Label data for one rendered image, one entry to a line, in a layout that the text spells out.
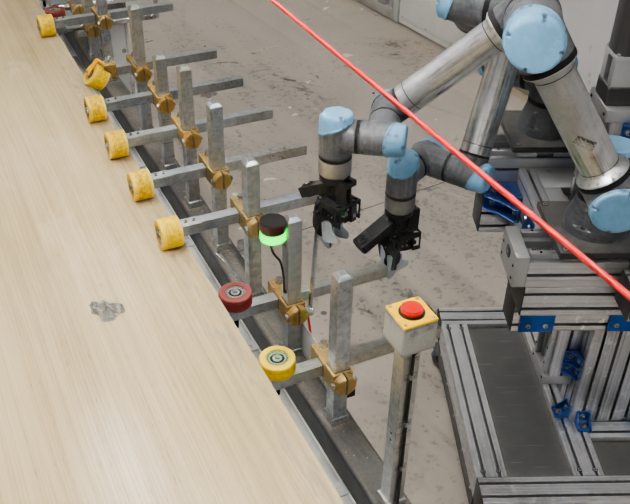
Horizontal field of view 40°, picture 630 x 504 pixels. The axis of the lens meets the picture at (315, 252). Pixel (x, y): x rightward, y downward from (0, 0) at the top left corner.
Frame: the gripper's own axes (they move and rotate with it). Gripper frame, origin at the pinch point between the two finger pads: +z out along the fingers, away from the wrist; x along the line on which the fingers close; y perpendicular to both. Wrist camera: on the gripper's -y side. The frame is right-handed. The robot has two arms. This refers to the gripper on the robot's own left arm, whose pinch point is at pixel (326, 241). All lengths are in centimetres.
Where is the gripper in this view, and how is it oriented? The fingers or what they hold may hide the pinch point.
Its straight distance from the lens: 209.8
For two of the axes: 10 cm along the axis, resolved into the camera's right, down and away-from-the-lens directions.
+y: 7.1, 4.1, -5.7
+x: 7.0, -4.1, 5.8
